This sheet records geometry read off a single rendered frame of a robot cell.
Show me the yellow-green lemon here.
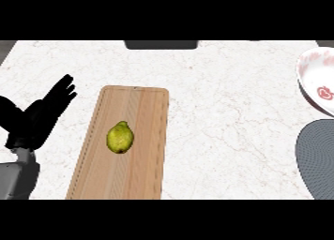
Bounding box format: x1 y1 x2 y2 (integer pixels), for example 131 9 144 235
104 120 135 155

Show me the dark grey appliance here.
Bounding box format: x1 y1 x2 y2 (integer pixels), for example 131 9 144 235
122 39 199 51

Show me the wooden cutting board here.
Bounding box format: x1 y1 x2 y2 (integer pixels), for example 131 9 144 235
64 84 169 201

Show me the grey round placemat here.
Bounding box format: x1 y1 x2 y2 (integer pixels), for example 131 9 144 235
295 118 334 201

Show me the white bowl with red pattern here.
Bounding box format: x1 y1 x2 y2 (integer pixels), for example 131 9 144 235
295 46 334 121

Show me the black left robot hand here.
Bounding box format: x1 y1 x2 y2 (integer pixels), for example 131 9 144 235
0 73 78 151

